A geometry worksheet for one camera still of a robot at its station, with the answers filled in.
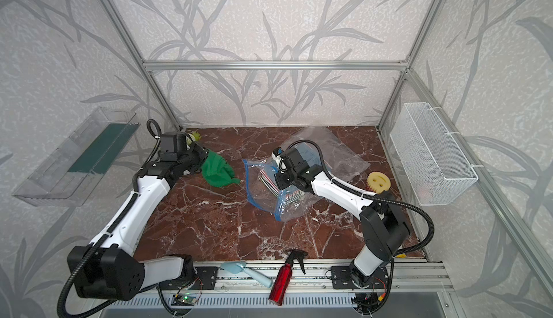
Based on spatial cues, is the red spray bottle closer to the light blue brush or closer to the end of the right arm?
the light blue brush

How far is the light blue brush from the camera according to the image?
2.41ft

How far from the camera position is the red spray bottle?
689 mm

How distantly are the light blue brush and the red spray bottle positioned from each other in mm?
26
